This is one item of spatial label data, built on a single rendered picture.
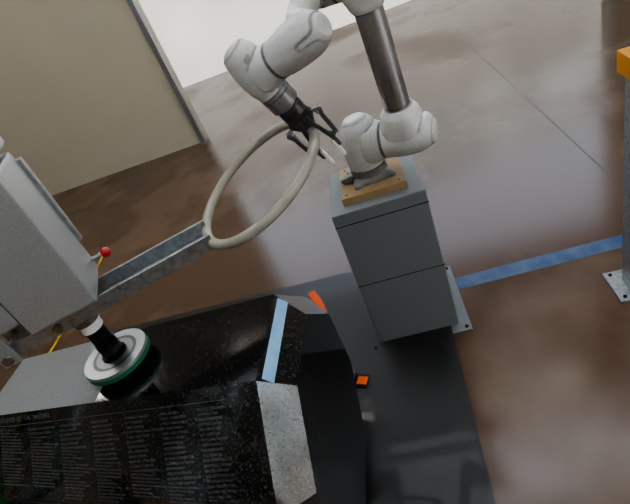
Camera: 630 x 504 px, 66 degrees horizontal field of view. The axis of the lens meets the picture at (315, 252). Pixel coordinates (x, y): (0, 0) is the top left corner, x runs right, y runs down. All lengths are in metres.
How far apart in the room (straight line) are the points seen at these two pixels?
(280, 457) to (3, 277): 0.86
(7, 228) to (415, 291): 1.63
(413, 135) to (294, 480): 1.27
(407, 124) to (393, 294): 0.81
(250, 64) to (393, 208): 0.96
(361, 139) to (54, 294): 1.23
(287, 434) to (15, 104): 6.24
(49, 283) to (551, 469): 1.75
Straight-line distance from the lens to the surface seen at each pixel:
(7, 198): 1.37
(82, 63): 6.60
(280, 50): 1.25
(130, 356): 1.65
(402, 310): 2.37
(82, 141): 6.99
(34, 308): 1.50
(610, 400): 2.22
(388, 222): 2.05
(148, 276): 1.51
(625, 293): 2.59
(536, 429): 2.14
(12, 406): 1.98
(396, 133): 1.93
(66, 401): 1.80
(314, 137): 1.39
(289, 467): 1.44
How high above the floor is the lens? 1.81
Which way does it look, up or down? 33 degrees down
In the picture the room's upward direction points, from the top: 24 degrees counter-clockwise
